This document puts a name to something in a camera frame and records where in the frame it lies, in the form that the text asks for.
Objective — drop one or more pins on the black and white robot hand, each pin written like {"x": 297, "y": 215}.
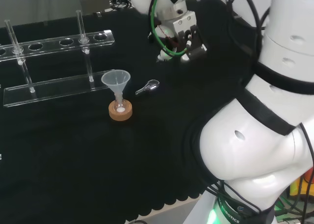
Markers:
{"x": 187, "y": 23}

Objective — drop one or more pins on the clear plastic funnel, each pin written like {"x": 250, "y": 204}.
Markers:
{"x": 115, "y": 78}

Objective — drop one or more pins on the glass weighing funnel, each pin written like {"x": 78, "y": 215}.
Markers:
{"x": 150, "y": 85}

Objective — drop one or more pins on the small glass round-bottom flask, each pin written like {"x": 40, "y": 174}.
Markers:
{"x": 120, "y": 108}

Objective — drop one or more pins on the clear acrylic funnel stand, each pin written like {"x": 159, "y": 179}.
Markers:
{"x": 49, "y": 90}

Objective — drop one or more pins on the black cloth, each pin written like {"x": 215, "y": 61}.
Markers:
{"x": 73, "y": 148}

